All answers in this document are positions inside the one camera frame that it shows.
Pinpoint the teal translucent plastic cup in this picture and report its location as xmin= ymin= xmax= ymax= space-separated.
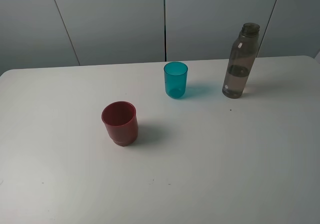
xmin=163 ymin=61 xmax=188 ymax=99

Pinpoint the smoky grey water bottle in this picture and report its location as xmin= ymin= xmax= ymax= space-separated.
xmin=222 ymin=22 xmax=260 ymax=99

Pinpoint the red plastic cup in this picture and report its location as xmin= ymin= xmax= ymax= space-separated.
xmin=101 ymin=101 xmax=139 ymax=147

